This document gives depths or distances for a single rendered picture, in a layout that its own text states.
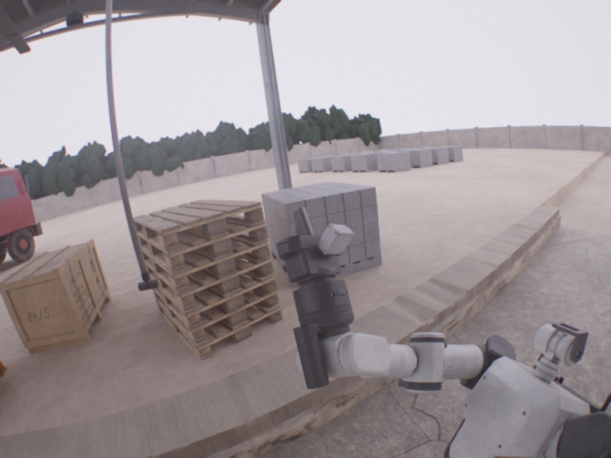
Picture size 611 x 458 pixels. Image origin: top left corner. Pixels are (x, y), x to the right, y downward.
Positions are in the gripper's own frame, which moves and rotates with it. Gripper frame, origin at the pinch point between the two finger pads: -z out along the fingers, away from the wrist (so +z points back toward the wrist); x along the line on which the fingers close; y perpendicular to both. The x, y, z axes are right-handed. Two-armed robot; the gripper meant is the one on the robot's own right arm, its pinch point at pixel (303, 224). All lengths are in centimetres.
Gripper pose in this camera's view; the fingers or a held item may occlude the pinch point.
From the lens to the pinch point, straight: 52.2
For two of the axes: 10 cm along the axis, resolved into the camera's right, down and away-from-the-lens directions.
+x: -7.1, -0.7, -7.0
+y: -6.6, 3.9, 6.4
